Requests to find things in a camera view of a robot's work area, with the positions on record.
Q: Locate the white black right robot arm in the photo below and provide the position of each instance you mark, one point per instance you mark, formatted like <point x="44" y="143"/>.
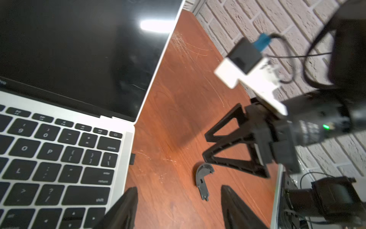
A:
<point x="249" y="138"/>

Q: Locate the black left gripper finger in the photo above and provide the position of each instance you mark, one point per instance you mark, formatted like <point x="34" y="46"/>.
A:
<point x="123" y="212"/>

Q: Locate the black mouse battery cover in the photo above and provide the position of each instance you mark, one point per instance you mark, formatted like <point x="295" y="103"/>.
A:
<point x="202" y="171"/>

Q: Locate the black usb mouse receiver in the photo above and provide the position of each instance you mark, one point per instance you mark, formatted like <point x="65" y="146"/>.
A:
<point x="132" y="159"/>

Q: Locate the silver laptop black screen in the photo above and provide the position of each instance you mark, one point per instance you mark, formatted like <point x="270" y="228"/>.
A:
<point x="74" y="79"/>

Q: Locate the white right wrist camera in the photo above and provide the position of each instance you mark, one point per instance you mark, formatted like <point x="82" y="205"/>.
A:
<point x="246" y="65"/>

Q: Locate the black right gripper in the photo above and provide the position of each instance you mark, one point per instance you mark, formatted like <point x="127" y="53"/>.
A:
<point x="274" y="140"/>

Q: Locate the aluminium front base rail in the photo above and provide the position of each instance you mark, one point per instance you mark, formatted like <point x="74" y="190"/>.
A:
<point x="277" y="196"/>

